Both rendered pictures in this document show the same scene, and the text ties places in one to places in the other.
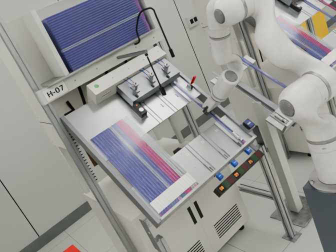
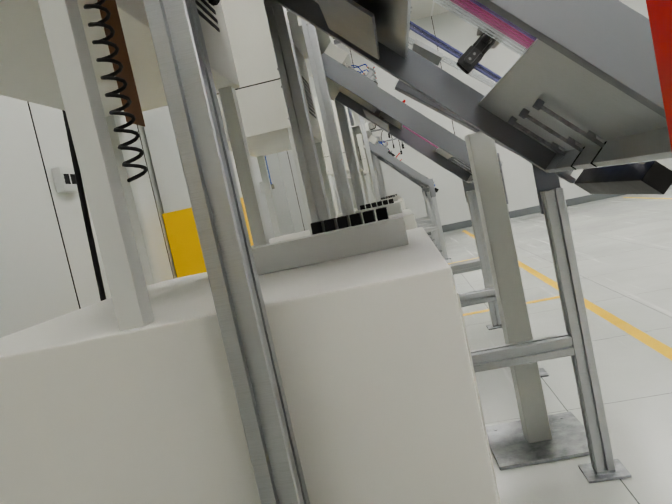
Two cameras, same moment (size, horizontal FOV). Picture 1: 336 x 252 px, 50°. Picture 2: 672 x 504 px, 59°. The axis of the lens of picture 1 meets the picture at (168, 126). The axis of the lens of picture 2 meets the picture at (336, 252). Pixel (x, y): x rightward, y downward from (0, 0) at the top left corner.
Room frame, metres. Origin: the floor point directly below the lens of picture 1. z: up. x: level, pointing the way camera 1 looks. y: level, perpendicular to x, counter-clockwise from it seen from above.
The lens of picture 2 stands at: (1.31, 0.92, 0.70)
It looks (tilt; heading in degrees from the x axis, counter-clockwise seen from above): 4 degrees down; 307
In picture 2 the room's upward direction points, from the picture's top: 12 degrees counter-clockwise
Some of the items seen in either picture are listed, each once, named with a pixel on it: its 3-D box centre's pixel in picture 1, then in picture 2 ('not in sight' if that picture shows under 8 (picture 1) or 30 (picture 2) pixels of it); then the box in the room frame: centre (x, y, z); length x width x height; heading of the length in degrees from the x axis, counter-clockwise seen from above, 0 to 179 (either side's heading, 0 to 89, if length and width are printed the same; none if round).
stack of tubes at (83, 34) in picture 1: (97, 26); not in sight; (1.95, 0.11, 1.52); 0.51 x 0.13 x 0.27; 120
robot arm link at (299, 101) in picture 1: (308, 111); not in sight; (1.10, -0.46, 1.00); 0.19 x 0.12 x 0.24; 111
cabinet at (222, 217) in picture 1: (168, 209); (280, 456); (2.03, 0.23, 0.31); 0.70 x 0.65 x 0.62; 120
